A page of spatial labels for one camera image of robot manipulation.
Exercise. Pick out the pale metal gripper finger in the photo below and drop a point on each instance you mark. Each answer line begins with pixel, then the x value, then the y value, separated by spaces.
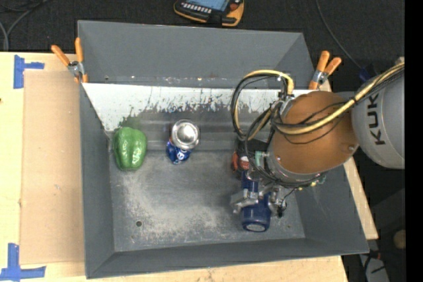
pixel 243 202
pixel 273 203

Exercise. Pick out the dark blue cup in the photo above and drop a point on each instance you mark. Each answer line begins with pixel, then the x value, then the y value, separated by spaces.
pixel 256 218

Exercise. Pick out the orange and white toy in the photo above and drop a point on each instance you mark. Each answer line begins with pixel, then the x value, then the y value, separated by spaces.
pixel 240 162

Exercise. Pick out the grey metal bin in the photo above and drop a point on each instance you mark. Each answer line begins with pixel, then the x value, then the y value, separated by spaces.
pixel 185 195

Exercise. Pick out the blue drink can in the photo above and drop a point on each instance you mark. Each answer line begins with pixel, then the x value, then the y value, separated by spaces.
pixel 184 137

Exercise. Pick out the green toy bell pepper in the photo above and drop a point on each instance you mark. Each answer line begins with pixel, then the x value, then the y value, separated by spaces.
pixel 129 148

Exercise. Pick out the brown cardboard board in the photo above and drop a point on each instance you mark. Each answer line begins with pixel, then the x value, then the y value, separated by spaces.
pixel 49 158

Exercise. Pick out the black cylinder on white bracket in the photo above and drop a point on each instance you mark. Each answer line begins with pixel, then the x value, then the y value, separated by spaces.
pixel 282 208

